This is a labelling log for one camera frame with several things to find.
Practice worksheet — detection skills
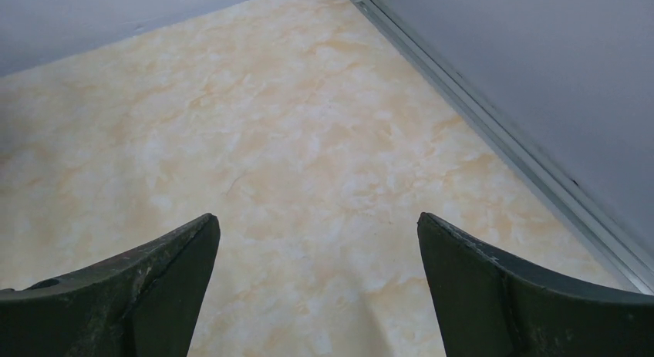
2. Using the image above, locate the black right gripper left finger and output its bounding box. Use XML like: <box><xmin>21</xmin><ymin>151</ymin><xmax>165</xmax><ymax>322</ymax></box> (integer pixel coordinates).
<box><xmin>1</xmin><ymin>214</ymin><xmax>221</xmax><ymax>356</ymax></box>

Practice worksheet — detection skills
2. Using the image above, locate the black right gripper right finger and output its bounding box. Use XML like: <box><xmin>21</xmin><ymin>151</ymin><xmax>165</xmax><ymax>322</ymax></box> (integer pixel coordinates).
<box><xmin>417</xmin><ymin>212</ymin><xmax>653</xmax><ymax>356</ymax></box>

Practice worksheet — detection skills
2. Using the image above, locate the aluminium frame rail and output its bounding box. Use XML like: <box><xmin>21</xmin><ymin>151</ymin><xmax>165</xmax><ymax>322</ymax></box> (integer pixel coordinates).
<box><xmin>350</xmin><ymin>0</ymin><xmax>653</xmax><ymax>295</ymax></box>

